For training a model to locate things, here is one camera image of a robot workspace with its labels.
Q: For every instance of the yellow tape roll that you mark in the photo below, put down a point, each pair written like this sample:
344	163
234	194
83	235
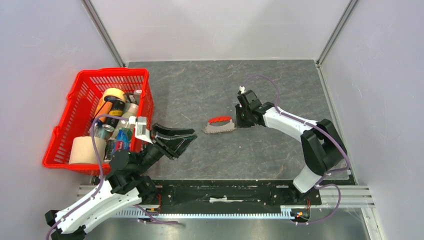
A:
111	94

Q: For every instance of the blue snack packet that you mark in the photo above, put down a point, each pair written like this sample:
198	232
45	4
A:
122	141

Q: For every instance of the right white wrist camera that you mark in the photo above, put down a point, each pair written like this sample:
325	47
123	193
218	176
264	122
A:
241	90

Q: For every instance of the red plastic basket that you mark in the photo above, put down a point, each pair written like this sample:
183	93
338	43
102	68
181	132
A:
82	100

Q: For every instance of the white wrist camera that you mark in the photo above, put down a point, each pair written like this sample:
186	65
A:
241	90
141	131

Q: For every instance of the silver drink can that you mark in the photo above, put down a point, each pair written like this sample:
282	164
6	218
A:
104	132

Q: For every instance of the left aluminium corner post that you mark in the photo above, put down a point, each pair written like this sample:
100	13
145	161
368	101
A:
101	28

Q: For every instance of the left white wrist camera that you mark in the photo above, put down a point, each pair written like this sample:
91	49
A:
141	131

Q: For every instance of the aluminium corner post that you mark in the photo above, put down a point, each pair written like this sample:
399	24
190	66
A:
101	28
349	9

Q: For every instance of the clear plastic bottle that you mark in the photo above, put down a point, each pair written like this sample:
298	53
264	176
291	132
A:
124	124

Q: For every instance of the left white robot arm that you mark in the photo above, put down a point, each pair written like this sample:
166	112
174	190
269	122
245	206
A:
126	185

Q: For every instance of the black and yellow can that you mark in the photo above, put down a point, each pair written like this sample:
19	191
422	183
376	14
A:
117	110

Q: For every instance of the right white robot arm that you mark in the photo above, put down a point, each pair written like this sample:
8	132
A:
321	144

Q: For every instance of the beige paper roll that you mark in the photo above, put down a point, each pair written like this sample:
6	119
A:
82	151

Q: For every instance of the orange and blue bottle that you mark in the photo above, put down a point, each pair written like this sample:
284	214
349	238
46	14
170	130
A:
103	108

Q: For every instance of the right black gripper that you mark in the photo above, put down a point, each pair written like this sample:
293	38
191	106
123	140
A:
239	123

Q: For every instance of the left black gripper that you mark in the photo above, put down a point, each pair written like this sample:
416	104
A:
173	147

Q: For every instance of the right aluminium corner post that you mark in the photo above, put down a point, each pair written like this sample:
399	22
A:
349	9

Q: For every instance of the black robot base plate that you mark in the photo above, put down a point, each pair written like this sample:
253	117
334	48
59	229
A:
192	196

